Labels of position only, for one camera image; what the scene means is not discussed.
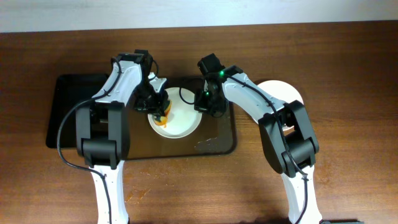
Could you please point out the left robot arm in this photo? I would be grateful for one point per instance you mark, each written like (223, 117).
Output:
(102, 127)

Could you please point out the brown serving tray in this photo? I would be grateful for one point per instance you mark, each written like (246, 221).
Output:
(213, 136)

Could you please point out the green and yellow sponge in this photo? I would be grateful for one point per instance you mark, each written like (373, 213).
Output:
(162, 120)

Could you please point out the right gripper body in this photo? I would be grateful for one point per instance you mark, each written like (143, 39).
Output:
(209, 107)

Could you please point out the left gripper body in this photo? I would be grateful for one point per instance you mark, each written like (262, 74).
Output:
(150, 104)

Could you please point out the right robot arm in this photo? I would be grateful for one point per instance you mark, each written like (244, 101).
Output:
(287, 135)

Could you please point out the white plate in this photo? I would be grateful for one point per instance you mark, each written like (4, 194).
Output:
(182, 118)

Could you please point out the black rectangular tray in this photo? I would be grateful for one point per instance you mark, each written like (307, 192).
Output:
(70, 89)

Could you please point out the pale blue-white plate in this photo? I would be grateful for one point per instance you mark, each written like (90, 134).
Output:
(280, 90)

